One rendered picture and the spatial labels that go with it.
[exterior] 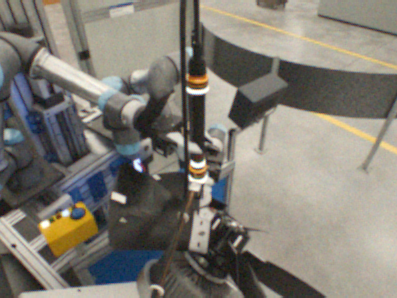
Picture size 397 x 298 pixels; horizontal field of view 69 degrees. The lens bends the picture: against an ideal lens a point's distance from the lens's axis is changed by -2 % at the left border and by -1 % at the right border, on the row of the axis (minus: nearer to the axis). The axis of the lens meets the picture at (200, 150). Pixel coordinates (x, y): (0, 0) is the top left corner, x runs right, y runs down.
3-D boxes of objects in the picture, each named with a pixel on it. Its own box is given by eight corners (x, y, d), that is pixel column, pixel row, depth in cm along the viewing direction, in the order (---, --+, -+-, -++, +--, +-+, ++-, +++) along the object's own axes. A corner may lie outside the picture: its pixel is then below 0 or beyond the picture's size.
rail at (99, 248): (76, 275, 115) (70, 265, 110) (72, 268, 118) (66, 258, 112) (234, 170, 160) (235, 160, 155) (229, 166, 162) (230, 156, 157)
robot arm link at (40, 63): (-4, 45, 89) (139, 119, 106) (-26, 60, 81) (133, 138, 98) (2, 12, 83) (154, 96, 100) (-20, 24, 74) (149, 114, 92)
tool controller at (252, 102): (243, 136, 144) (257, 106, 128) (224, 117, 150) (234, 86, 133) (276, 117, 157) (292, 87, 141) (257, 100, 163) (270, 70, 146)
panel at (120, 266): (115, 325, 161) (84, 266, 118) (114, 323, 162) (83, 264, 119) (221, 240, 202) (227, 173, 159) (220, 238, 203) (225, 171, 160)
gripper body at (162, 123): (188, 144, 77) (155, 127, 82) (186, 117, 71) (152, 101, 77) (167, 160, 72) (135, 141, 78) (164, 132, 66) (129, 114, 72)
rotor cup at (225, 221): (236, 277, 84) (263, 241, 83) (214, 280, 72) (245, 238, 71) (203, 243, 92) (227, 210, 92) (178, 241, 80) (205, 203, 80)
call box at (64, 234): (57, 260, 100) (47, 243, 93) (47, 240, 106) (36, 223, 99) (100, 234, 108) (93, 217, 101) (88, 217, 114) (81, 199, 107)
